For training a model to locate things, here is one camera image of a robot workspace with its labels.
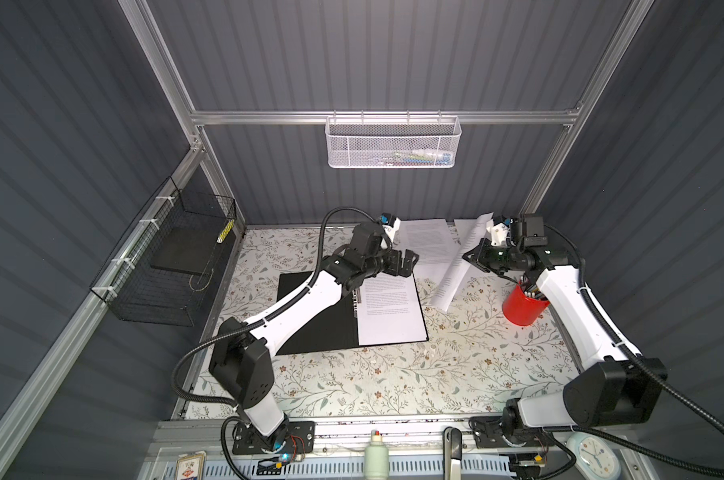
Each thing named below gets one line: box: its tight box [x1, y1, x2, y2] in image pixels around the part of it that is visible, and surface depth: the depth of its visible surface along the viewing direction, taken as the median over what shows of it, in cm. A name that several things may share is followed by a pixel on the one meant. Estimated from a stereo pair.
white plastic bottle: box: [364, 429, 389, 480], surface depth 66 cm
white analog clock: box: [566, 431, 621, 480], surface depth 69 cm
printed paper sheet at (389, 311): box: [357, 273, 428, 346], surface depth 98 cm
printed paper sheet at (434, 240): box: [393, 219, 461, 287], surface depth 119 cm
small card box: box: [174, 450, 207, 480], surface depth 71 cm
